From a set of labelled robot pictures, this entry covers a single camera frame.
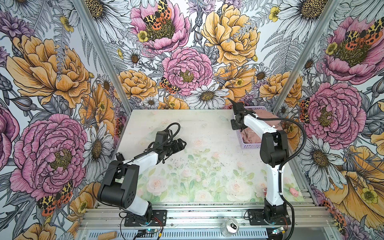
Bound wooden cork block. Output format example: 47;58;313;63
98;231;118;240

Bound lilac perforated plastic basket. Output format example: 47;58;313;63
236;106;277;149

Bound small green circuit board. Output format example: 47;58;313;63
136;229;163;238

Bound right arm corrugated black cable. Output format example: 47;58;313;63
254;116;307;240

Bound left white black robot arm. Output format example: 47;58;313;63
97;130;187;222

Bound pink garments in basket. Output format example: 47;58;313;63
241;108;284;144

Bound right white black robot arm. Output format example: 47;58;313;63
231;101;291;225

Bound aluminium corner post left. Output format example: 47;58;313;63
74;1;133;118

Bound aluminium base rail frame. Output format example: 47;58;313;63
75;191;343;240

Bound aluminium corner post right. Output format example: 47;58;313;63
272;0;341;114

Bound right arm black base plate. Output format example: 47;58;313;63
245;209;292;226

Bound aluminium corner post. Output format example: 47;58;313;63
74;1;133;118
272;0;341;114

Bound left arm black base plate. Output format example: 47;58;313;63
124;210;168;227

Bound right small circuit board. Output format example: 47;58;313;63
268;227;286;235

